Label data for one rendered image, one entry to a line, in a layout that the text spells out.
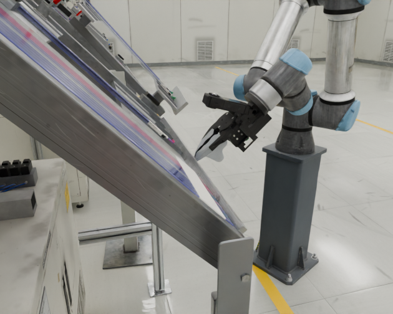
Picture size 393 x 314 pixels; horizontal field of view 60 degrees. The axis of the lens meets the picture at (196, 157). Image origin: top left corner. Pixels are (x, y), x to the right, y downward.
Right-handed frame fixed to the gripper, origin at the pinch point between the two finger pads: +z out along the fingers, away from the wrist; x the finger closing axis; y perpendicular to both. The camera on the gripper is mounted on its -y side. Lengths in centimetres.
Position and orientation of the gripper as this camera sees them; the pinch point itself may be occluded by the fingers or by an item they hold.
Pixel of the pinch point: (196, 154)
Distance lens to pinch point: 85.0
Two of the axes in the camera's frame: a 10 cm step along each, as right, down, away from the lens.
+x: -2.7, -3.6, 9.0
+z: -7.0, 7.1, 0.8
